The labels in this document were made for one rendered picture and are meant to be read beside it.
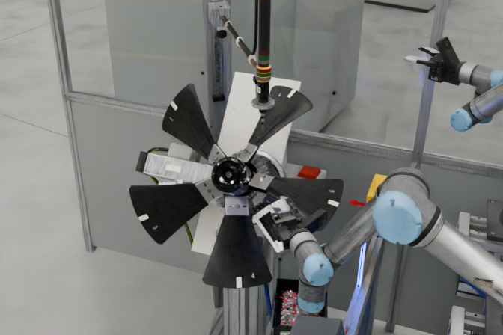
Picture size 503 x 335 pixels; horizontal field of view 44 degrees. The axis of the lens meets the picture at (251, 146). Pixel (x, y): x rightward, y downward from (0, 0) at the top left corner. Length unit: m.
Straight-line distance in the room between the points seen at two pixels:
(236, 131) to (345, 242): 0.74
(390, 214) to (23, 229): 2.87
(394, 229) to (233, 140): 0.97
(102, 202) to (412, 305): 1.67
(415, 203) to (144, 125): 1.81
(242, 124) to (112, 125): 0.99
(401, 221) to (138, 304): 2.09
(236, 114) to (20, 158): 2.67
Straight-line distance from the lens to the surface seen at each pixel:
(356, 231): 1.74
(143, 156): 2.30
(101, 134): 3.21
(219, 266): 1.99
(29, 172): 4.57
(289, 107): 2.03
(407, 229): 1.49
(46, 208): 4.16
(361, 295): 2.12
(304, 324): 1.47
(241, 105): 2.34
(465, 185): 2.70
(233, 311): 2.55
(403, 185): 1.53
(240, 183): 1.97
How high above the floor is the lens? 2.28
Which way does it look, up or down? 29 degrees down
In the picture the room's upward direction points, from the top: straight up
